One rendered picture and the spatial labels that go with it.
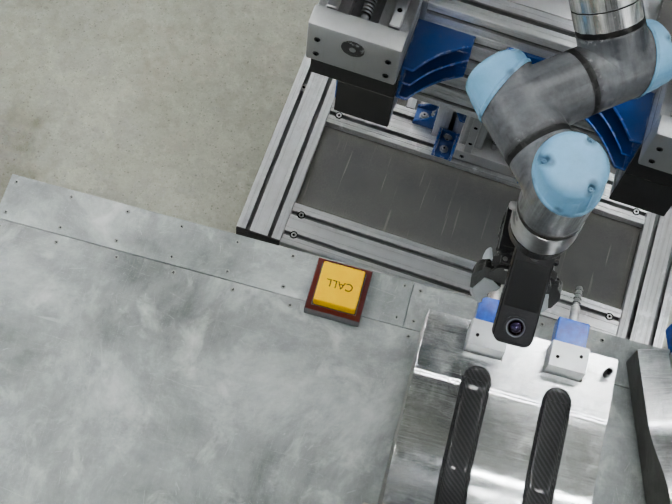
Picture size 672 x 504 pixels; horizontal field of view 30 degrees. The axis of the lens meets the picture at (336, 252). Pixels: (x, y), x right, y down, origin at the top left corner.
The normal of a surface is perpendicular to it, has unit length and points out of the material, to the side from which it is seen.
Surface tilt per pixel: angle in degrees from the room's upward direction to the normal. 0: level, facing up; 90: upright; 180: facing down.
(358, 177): 0
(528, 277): 29
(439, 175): 0
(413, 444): 1
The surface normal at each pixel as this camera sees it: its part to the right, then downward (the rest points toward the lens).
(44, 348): 0.07, -0.39
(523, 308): -0.07, 0.08
